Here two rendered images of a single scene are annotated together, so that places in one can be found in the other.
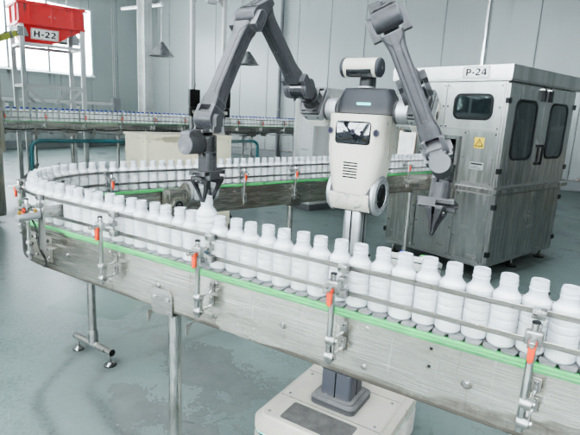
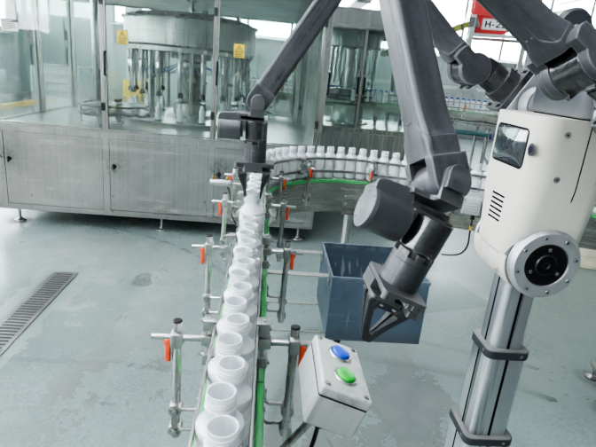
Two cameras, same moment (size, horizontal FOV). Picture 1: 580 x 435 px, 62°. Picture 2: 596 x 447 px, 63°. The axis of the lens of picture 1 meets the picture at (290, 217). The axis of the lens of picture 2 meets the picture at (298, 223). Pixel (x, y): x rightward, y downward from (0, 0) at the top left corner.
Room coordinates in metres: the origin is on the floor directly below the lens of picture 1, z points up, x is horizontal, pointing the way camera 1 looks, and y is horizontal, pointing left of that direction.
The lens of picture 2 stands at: (0.84, -0.83, 1.54)
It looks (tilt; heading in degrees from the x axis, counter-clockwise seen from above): 17 degrees down; 54
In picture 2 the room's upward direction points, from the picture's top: 5 degrees clockwise
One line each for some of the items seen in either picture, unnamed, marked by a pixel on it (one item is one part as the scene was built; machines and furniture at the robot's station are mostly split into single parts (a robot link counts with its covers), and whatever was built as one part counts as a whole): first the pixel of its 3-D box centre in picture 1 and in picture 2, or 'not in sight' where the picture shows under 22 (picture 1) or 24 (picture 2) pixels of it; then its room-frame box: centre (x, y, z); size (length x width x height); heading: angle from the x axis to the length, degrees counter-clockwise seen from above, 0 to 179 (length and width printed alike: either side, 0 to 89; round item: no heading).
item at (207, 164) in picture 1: (207, 163); (254, 153); (1.48, 0.26, 1.32); 0.10 x 0.07 x 0.07; 148
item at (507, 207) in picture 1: (477, 167); not in sight; (5.35, -2.05, 1.00); 1.60 x 1.30 x 2.00; 130
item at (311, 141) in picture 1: (320, 148); not in sight; (7.79, -0.44, 0.96); 0.82 x 0.50 x 1.91; 130
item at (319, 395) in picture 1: (339, 404); not in sight; (1.91, -0.26, 0.24); 0.68 x 0.53 x 0.41; 148
